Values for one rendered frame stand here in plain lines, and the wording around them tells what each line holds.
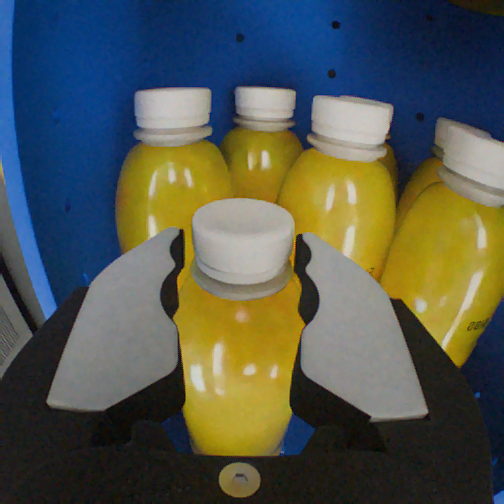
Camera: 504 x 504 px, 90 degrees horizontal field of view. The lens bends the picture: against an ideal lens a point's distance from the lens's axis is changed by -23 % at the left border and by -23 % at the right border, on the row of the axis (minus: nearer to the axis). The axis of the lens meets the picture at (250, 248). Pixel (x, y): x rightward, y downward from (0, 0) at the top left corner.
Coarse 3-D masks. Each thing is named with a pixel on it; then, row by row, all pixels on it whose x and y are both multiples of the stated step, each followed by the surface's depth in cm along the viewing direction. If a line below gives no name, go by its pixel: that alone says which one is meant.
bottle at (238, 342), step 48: (192, 288) 13; (240, 288) 12; (288, 288) 13; (192, 336) 12; (240, 336) 12; (288, 336) 12; (192, 384) 13; (240, 384) 12; (288, 384) 13; (192, 432) 17; (240, 432) 14
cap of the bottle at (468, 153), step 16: (448, 128) 12; (448, 144) 12; (464, 144) 11; (480, 144) 10; (496, 144) 10; (448, 160) 12; (464, 160) 11; (480, 160) 10; (496, 160) 10; (480, 176) 11; (496, 176) 10
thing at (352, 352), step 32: (320, 256) 10; (320, 288) 9; (352, 288) 9; (320, 320) 8; (352, 320) 8; (384, 320) 8; (320, 352) 7; (352, 352) 7; (384, 352) 7; (320, 384) 6; (352, 384) 6; (384, 384) 6; (416, 384) 6; (320, 416) 6; (352, 416) 5; (384, 416) 5; (416, 416) 5
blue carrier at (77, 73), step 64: (0, 0) 5; (64, 0) 9; (128, 0) 13; (192, 0) 16; (256, 0) 19; (320, 0) 19; (384, 0) 18; (0, 64) 7; (64, 64) 11; (128, 64) 15; (192, 64) 19; (256, 64) 21; (320, 64) 22; (384, 64) 21; (448, 64) 18; (0, 128) 8; (64, 128) 12; (128, 128) 17; (64, 192) 13; (64, 256) 13
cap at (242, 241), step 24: (216, 216) 12; (240, 216) 12; (264, 216) 12; (288, 216) 12; (192, 240) 12; (216, 240) 11; (240, 240) 11; (264, 240) 11; (288, 240) 11; (216, 264) 11; (240, 264) 11; (264, 264) 11
